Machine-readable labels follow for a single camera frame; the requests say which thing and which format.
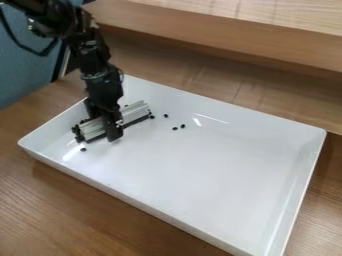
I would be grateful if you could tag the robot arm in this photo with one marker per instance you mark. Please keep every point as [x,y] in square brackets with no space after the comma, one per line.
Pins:
[67,20]

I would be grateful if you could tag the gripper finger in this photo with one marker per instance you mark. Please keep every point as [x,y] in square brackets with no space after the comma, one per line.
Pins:
[114,124]
[92,110]

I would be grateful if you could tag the white tray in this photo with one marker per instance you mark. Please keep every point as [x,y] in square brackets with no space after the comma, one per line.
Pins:
[187,166]

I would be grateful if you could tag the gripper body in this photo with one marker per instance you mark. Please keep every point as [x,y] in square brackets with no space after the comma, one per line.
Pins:
[103,90]

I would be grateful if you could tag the pile of black bits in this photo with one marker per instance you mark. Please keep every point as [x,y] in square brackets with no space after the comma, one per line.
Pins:
[174,125]

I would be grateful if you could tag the silver metal bar tool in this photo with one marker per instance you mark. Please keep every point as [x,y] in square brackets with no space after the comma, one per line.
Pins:
[133,113]

